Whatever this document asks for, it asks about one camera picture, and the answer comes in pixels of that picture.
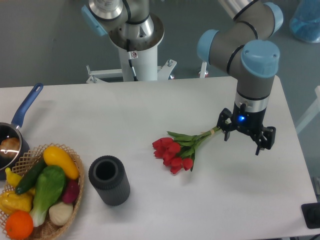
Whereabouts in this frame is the dark grey ribbed vase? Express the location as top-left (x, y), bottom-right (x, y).
top-left (88, 155), bottom-right (131, 206)

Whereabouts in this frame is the yellow squash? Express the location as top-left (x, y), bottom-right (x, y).
top-left (43, 145), bottom-right (80, 180)

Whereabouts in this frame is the brown bread roll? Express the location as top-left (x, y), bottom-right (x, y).
top-left (0, 137), bottom-right (20, 159)

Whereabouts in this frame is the yellow bell pepper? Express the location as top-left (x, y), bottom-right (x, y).
top-left (0, 190), bottom-right (33, 215)

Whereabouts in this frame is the green bok choy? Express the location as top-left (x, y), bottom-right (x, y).
top-left (30, 165), bottom-right (67, 228)

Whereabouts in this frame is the blue transparent container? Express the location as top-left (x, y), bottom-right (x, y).
top-left (289, 0), bottom-right (320, 43)

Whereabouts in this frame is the orange fruit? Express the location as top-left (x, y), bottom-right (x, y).
top-left (5, 210), bottom-right (34, 240)

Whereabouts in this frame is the white frame at right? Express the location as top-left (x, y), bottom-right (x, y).
top-left (295, 85), bottom-right (320, 135)

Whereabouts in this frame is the small yellow banana pepper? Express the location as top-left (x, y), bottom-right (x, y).
top-left (5, 167), bottom-right (22, 188)

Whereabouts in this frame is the dark green cucumber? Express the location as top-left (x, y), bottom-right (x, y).
top-left (15, 159), bottom-right (47, 195)

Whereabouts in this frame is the black device at edge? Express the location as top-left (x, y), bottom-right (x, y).
top-left (301, 202), bottom-right (320, 229)

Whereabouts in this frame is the woven wicker basket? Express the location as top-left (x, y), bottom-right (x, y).
top-left (11, 143), bottom-right (85, 240)

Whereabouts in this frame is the white garlic bulb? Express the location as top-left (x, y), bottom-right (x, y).
top-left (49, 201), bottom-right (73, 226)

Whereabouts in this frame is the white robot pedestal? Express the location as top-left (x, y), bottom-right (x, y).
top-left (85, 13), bottom-right (210, 85)

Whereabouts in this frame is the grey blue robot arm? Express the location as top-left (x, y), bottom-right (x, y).
top-left (81, 0), bottom-right (283, 150)

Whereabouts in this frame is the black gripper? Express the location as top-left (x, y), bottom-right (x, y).
top-left (216, 104), bottom-right (276, 156)

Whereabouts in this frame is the black pedestal cable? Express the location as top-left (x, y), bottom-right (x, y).
top-left (125, 39), bottom-right (139, 82)

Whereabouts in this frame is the blue handled saucepan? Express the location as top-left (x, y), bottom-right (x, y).
top-left (0, 83), bottom-right (44, 181)

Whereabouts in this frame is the red tulip bouquet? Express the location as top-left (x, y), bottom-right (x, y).
top-left (152, 126), bottom-right (221, 175)

